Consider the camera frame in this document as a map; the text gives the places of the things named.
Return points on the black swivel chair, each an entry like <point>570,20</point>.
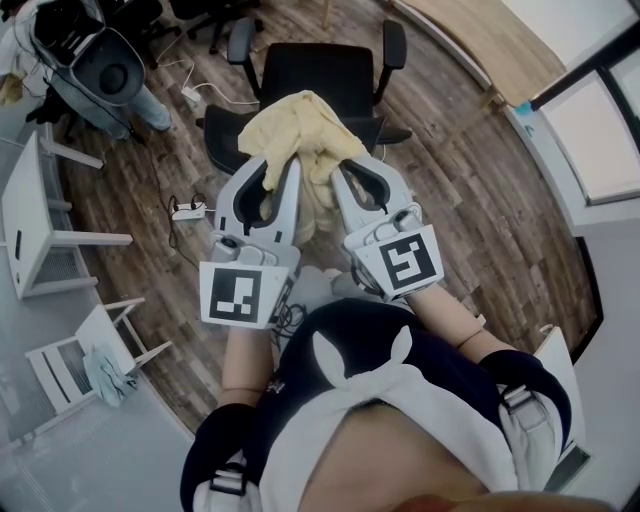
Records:
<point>160,20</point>
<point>220,15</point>

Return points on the white table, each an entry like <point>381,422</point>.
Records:
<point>27,210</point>

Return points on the person's left forearm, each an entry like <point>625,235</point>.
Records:
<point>245,360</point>

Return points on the person's right forearm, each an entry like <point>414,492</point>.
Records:
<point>450,320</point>

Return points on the black framed window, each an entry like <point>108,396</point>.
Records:
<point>600,135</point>

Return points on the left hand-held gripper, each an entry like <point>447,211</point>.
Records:
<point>235,295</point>

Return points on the grey and black camera device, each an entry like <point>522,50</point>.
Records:
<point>100,65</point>

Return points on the small blue object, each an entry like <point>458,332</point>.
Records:
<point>526,108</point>

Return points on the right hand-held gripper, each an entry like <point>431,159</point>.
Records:
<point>405,260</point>

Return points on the black office chair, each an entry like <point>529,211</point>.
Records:
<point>315,70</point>

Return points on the light blue cloth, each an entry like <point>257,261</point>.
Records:
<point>107,375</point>

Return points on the white power strip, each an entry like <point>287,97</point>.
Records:
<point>189,212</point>

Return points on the white slatted chair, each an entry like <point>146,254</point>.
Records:
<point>100,325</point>

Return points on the small white power adapter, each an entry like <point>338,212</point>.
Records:
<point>190,93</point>

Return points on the yellow clothing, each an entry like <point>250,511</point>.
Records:
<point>300,130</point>

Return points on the person's navy and white shirt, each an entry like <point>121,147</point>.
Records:
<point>400,370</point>

